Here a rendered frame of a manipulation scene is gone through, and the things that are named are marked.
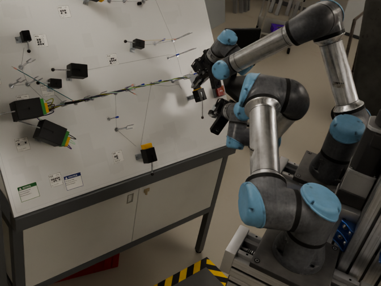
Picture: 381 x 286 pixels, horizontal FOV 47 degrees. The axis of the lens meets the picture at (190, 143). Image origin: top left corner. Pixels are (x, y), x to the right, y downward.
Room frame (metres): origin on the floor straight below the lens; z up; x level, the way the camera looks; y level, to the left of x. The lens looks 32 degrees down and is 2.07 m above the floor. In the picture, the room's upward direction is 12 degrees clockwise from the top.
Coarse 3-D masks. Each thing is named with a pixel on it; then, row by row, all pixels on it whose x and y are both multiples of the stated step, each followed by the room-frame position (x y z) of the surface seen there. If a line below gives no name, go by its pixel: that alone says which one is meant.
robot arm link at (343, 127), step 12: (336, 120) 1.42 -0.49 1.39; (348, 120) 1.43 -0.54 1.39; (360, 120) 1.44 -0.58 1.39; (336, 132) 1.38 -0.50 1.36; (348, 132) 1.37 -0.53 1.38; (360, 132) 1.38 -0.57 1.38; (324, 144) 1.41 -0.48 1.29; (336, 144) 1.37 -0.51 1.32; (348, 144) 1.36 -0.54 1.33; (336, 156) 1.36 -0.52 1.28; (348, 156) 1.37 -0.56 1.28
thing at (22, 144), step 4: (16, 140) 1.32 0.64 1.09; (20, 140) 1.32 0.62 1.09; (24, 140) 1.33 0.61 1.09; (16, 144) 1.31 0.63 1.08; (20, 144) 1.32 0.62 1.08; (24, 144) 1.32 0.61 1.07; (28, 144) 1.33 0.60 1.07; (16, 148) 1.30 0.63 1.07; (20, 148) 1.31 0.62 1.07; (24, 148) 1.32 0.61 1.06; (28, 148) 1.32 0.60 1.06
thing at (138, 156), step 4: (152, 148) 1.56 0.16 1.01; (144, 152) 1.54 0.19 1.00; (148, 152) 1.54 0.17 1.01; (152, 152) 1.55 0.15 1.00; (136, 156) 1.58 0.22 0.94; (140, 156) 1.58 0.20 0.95; (144, 156) 1.54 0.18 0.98; (148, 156) 1.53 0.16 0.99; (152, 156) 1.54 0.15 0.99; (144, 160) 1.54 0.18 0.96; (148, 160) 1.52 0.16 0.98; (152, 160) 1.53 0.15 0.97; (156, 160) 1.54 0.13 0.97; (152, 164) 1.53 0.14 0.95; (152, 168) 1.53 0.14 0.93; (152, 172) 1.52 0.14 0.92
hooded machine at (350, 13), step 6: (354, 0) 7.63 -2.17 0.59; (360, 0) 7.60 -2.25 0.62; (348, 6) 7.65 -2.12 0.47; (354, 6) 7.62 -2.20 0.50; (360, 6) 7.58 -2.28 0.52; (348, 12) 7.64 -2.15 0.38; (354, 12) 7.60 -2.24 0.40; (360, 12) 7.57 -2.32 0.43; (348, 18) 7.63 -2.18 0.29; (360, 18) 7.56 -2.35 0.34; (348, 24) 7.61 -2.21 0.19; (360, 24) 7.54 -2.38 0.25; (348, 30) 7.60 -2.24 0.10; (354, 30) 7.56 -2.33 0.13; (360, 30) 7.53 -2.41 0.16; (354, 36) 7.58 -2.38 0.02
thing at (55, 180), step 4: (48, 176) 1.31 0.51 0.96; (52, 176) 1.32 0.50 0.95; (56, 176) 1.32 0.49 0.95; (60, 176) 1.33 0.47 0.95; (52, 180) 1.31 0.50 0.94; (56, 180) 1.32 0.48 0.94; (60, 180) 1.32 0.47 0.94; (52, 184) 1.30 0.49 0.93; (56, 184) 1.31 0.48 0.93; (60, 184) 1.32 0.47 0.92
